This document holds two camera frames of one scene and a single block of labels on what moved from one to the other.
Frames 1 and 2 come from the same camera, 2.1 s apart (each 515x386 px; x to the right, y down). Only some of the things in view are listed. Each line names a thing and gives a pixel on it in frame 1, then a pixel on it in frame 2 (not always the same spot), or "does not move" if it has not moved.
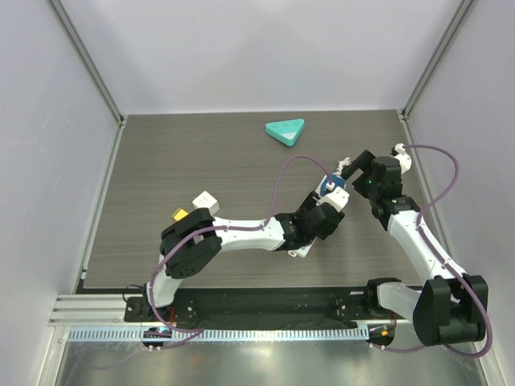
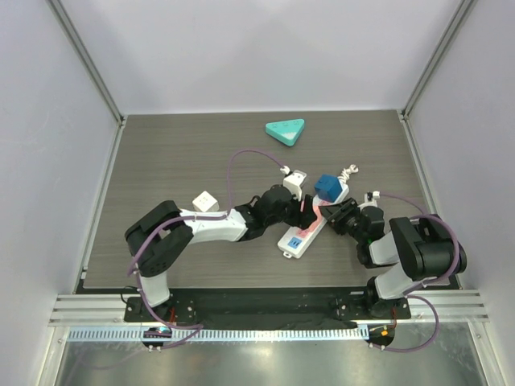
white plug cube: x=206 y=200 does not move
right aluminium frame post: x=463 y=11 does not move
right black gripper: x=363 y=175 → x=342 y=212
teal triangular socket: x=285 y=131 does not move
